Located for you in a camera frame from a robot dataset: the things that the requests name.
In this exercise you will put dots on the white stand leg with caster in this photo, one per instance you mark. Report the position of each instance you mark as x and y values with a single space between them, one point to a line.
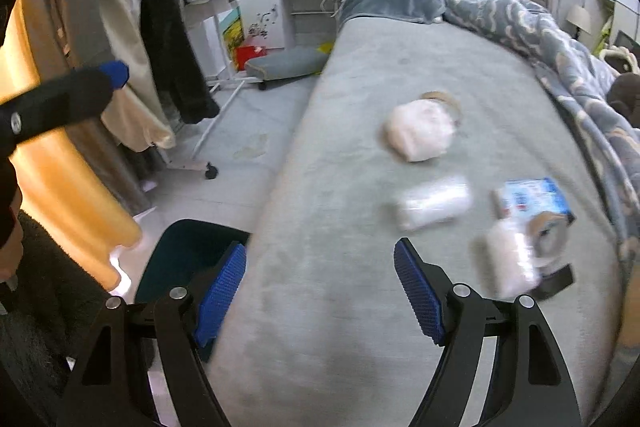
220 107

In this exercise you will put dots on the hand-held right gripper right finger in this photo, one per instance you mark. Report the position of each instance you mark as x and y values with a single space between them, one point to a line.
417 297

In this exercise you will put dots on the blue white tissue packet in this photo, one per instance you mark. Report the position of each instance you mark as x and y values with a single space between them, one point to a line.
532 199

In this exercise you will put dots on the white paper wad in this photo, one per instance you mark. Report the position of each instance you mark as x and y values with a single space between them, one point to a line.
512 262

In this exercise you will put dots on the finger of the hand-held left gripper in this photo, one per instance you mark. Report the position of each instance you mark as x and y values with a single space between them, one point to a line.
112 73

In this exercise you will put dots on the dark brown plush toy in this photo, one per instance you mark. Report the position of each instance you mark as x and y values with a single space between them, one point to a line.
625 99

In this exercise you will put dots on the yellow green picture board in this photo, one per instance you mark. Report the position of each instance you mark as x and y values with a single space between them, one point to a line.
232 37

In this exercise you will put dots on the red box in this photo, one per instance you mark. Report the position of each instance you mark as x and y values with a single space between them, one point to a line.
250 57

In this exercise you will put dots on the grey floor cushion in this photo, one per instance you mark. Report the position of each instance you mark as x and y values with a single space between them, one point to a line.
285 64

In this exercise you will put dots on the dark fleece clothing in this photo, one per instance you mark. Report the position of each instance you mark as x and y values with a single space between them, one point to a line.
45 307

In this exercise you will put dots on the beige table lamp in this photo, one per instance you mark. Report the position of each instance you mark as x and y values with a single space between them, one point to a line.
579 19

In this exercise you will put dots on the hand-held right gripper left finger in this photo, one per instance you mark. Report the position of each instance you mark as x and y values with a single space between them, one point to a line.
222 292

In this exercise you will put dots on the dark teal trash bin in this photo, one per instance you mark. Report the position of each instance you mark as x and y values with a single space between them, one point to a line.
180 252

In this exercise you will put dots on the black scrap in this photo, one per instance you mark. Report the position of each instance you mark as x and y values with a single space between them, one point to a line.
555 282

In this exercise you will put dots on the white plastic bag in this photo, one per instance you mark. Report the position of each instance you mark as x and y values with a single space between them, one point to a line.
417 129

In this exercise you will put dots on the clear plastic wrapper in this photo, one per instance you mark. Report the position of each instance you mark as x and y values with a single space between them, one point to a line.
432 202

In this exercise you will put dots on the grey blue pillow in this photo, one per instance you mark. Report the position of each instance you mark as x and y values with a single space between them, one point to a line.
390 2

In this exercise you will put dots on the orange curtain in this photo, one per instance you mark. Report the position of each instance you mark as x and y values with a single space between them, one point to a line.
55 187

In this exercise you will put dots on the blue patterned blanket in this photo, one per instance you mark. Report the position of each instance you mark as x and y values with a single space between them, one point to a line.
550 37

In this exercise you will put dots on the black fuzzy hanging garment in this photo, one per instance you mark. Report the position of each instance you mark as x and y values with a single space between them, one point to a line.
172 57

